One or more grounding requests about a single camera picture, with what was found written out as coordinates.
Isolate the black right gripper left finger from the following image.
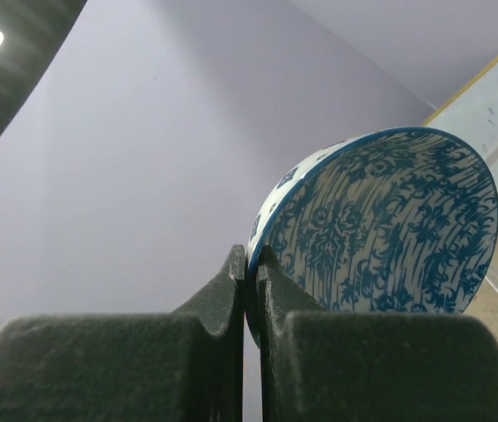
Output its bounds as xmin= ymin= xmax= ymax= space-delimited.
xmin=0 ymin=245 xmax=245 ymax=421

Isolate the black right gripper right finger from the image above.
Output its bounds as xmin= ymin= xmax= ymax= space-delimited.
xmin=258 ymin=247 xmax=498 ymax=421

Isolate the blue floral pattern bowl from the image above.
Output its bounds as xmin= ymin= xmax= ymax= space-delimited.
xmin=246 ymin=126 xmax=498 ymax=351

